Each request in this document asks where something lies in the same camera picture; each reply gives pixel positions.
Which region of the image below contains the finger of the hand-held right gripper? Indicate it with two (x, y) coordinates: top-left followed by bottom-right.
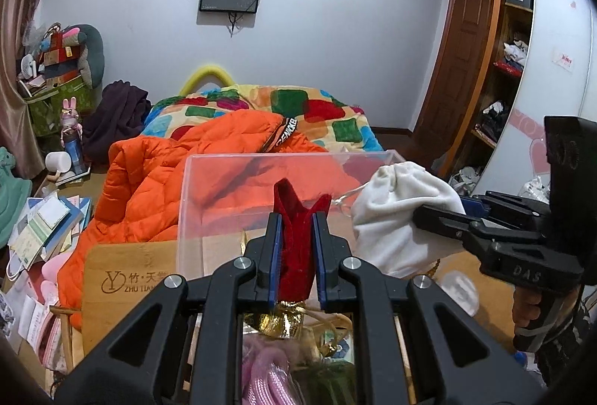
(413, 204), (547, 260)
(459, 189), (552, 232)

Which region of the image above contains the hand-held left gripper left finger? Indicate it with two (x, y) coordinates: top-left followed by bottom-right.
(56, 213), (284, 405)

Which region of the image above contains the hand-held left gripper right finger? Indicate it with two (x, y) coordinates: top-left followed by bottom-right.
(312, 211), (546, 405)

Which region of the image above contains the red velvet pouch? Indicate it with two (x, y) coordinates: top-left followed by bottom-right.
(273, 179), (333, 303)

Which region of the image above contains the white cloth pouch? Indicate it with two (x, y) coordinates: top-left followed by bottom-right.
(350, 161), (467, 279)

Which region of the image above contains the gold shiny pouch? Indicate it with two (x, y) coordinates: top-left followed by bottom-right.
(243, 300), (305, 339)

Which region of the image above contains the clear plastic storage box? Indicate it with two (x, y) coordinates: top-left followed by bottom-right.
(176, 150), (411, 285)

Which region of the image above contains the person's right forearm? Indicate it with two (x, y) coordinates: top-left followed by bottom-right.
(532, 284), (593, 387)

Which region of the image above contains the wooden desktop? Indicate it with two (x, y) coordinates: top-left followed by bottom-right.
(80, 239), (518, 405)

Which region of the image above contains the person's right hand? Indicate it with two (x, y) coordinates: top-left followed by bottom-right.
(514, 288), (557, 332)

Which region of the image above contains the white round object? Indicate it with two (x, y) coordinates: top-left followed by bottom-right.
(441, 271), (481, 318)

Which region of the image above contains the dark green fuzzy item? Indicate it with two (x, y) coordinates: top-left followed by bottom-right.
(298, 363), (356, 405)

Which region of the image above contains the orange down jacket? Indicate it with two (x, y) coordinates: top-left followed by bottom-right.
(58, 110), (374, 331)

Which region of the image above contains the white sliding wardrobe door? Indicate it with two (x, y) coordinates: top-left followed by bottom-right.
(471, 0), (597, 201)

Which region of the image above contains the wooden door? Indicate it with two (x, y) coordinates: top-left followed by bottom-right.
(413, 0), (495, 154)

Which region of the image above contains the colourful patchwork blanket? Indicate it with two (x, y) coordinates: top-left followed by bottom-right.
(144, 83), (385, 154)

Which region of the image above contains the yellow foam noodle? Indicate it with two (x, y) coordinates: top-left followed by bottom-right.
(181, 65), (238, 95)

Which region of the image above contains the dark purple cloth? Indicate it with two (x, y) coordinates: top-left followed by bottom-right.
(81, 82), (152, 166)

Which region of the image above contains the stack of books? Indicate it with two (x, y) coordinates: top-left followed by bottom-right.
(7, 195), (96, 268)

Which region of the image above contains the bunny water bottle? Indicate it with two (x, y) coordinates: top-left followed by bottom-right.
(60, 97), (87, 173)

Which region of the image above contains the white mug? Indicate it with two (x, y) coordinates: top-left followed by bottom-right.
(45, 151), (73, 175)

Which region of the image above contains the pile of papers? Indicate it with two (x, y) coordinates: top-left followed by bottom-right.
(0, 267), (73, 375)

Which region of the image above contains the green storage box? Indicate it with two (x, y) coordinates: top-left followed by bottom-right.
(25, 76), (94, 138)

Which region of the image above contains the teal rocking horse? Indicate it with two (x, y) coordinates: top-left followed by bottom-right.
(0, 146), (33, 247)

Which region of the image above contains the pile of plush toys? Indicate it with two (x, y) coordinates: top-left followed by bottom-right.
(37, 23), (89, 84)

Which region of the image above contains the small white fan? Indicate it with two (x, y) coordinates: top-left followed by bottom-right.
(18, 53), (40, 82)

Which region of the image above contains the pink striped curtain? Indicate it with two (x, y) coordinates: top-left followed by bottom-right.
(0, 0), (89, 182)

